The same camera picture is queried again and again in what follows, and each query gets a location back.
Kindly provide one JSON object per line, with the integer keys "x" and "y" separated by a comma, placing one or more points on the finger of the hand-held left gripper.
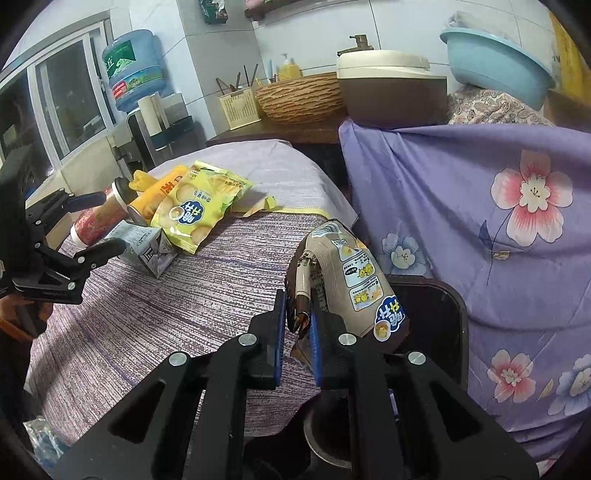
{"x": 85, "y": 201}
{"x": 101, "y": 253}

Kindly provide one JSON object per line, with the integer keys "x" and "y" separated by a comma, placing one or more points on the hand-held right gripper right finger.
{"x": 315, "y": 346}

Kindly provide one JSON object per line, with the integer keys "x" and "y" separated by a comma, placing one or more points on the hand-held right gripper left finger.
{"x": 278, "y": 341}

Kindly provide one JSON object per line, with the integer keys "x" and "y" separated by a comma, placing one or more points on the red paper cup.
{"x": 99, "y": 217}

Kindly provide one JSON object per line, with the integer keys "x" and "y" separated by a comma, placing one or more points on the green white drink carton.
{"x": 143, "y": 251}

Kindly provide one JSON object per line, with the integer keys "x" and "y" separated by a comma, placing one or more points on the brown snack bag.
{"x": 355, "y": 286}

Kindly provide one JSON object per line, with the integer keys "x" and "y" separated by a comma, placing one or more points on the yellow snack bag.
{"x": 198, "y": 207}

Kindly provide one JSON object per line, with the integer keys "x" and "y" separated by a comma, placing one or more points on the dark brown trash bin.
{"x": 434, "y": 323}

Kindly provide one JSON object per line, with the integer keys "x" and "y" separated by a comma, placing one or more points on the person's left hand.
{"x": 9, "y": 318}

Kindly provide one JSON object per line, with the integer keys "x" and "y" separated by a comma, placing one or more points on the purple striped tablecloth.
{"x": 184, "y": 314}

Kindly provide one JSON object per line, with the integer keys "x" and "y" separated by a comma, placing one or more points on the sliding aluminium window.
{"x": 69, "y": 101}

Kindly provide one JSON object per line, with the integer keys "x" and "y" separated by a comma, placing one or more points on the beige paper cup stack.
{"x": 152, "y": 115}

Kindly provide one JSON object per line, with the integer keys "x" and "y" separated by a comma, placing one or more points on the grey water dispenser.
{"x": 175, "y": 134}

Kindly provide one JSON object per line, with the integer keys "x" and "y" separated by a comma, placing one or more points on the blue water jug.
{"x": 134, "y": 69}

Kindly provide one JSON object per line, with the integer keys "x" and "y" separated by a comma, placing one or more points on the cream chopstick holder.
{"x": 240, "y": 110}

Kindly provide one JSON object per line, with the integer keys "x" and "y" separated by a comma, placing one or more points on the purple floral cloth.
{"x": 461, "y": 221}

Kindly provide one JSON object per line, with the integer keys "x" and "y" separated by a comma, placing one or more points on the crumpled clear plastic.
{"x": 44, "y": 438}

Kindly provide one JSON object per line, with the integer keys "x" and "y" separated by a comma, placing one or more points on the bundle of dark chopsticks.
{"x": 238, "y": 81}

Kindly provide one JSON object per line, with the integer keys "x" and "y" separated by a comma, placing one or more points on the dark wooden counter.
{"x": 277, "y": 131}

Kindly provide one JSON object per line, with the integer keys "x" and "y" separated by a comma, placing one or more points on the light blue toothbrush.
{"x": 270, "y": 69}

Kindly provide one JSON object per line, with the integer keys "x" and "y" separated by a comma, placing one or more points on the green packet on hook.
{"x": 213, "y": 11}

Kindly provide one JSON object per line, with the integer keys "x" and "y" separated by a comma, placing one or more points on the woven wicker basket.
{"x": 300, "y": 99}

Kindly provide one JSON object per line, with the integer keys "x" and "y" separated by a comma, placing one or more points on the yellow soap pump bottle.
{"x": 290, "y": 71}

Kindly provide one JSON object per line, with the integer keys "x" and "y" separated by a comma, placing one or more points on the brown and cream rice cooker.
{"x": 392, "y": 92}

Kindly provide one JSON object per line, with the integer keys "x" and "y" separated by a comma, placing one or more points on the wooden framed mirror shelf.
{"x": 286, "y": 7}

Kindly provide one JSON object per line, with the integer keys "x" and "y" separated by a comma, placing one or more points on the paisley patterned cloth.
{"x": 494, "y": 110}

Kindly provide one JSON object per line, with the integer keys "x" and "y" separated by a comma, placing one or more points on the bronze faucet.
{"x": 360, "y": 44}

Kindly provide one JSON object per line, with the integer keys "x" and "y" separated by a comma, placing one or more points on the light blue plastic basin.
{"x": 494, "y": 69}

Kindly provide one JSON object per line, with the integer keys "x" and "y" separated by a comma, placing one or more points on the brown wooden cabinet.
{"x": 561, "y": 108}

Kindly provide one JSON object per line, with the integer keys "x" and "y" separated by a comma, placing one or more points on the clear plastic lid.
{"x": 466, "y": 25}

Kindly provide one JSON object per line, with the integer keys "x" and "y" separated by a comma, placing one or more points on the yellow wrapped roll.
{"x": 572, "y": 55}

